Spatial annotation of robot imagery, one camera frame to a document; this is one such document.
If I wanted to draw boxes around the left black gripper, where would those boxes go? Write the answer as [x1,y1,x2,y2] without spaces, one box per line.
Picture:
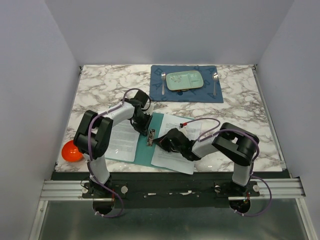
[132,111,154,136]

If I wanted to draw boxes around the white printed paper sheets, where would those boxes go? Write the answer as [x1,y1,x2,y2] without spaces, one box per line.
[151,114,202,175]

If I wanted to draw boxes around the teal file folder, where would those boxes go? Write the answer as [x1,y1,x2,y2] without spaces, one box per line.
[104,112,196,169]

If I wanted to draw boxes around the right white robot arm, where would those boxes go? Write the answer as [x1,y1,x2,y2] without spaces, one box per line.
[153,122,260,196]

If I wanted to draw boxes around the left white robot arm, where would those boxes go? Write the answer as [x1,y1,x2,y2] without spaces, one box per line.
[73,88,153,198]

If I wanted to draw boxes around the silver folder clip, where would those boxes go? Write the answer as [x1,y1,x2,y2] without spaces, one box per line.
[146,129,156,147]

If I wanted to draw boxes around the printed sheet in folder pocket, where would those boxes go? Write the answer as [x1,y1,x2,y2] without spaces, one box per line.
[104,120,140,163]

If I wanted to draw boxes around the silver fork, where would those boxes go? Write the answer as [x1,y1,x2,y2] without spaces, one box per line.
[161,72,166,95]

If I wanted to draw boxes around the light green divided plate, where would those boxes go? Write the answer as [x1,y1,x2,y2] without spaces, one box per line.
[166,70,204,91]

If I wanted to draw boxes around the blue cloth placemat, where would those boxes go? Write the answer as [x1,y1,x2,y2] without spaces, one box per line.
[149,65,224,104]

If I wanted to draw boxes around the silver spoon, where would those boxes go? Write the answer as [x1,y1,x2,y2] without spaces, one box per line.
[212,72,219,96]

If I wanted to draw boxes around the orange ball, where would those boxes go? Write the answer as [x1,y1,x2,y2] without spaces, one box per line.
[61,140,83,163]

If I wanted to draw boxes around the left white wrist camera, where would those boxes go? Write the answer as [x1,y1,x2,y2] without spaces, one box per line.
[143,103,154,116]

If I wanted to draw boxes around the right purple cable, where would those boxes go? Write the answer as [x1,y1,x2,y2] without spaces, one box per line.
[179,117,273,218]

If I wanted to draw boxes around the black mounting base plate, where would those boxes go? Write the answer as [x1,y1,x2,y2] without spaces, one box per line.
[82,172,260,213]

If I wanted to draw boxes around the aluminium frame rail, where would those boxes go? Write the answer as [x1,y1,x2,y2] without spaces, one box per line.
[29,178,318,240]

